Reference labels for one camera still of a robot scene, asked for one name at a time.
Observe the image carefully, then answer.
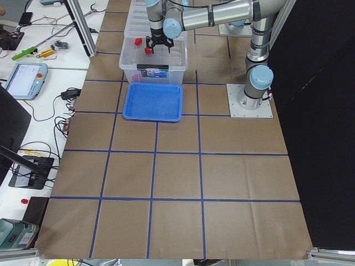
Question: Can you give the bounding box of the clear ribbed box lid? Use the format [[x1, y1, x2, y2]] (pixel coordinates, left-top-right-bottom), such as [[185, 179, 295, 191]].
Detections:
[[124, 1, 189, 40]]

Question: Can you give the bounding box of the black monitor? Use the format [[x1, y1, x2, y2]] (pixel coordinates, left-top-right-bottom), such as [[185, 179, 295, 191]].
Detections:
[[0, 88, 49, 181]]

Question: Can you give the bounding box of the red block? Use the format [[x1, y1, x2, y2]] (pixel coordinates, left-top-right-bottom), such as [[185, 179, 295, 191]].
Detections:
[[134, 38, 143, 45], [131, 74, 140, 83], [144, 48, 153, 54]]

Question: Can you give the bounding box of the blue plastic tray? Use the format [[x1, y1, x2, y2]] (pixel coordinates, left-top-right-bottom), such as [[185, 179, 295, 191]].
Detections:
[[123, 83, 183, 122]]

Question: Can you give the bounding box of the teach pendant tablet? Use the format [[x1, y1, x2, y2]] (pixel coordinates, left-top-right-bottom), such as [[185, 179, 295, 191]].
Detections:
[[4, 63, 48, 100]]

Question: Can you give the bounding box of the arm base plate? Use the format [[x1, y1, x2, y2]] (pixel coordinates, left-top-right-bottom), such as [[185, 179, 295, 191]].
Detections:
[[218, 23, 252, 37], [226, 84, 273, 119]]

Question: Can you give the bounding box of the black smartphone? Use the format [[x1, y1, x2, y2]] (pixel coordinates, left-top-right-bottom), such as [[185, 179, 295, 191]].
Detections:
[[18, 12, 33, 26]]

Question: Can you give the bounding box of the yellow brass tool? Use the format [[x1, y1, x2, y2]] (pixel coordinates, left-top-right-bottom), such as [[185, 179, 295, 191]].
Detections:
[[36, 49, 55, 58]]

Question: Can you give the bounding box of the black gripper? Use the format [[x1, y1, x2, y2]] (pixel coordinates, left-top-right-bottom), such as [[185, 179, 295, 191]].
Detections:
[[145, 28, 174, 54]]

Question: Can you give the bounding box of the green device box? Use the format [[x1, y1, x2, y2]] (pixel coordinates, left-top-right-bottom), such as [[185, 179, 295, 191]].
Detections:
[[1, 218, 39, 252]]

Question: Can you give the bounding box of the aluminium frame post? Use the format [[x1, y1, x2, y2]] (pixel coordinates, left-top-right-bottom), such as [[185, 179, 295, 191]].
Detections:
[[64, 0, 97, 58]]

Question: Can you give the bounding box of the green handled grabber tool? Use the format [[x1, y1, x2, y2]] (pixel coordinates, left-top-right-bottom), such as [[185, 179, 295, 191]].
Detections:
[[12, 4, 105, 61]]

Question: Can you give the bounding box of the black power adapter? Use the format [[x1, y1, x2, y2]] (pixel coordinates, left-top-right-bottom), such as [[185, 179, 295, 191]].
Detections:
[[60, 88, 81, 100]]

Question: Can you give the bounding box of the clear plastic storage box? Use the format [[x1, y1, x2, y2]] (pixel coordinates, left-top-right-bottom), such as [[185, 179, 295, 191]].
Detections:
[[119, 38, 188, 85]]

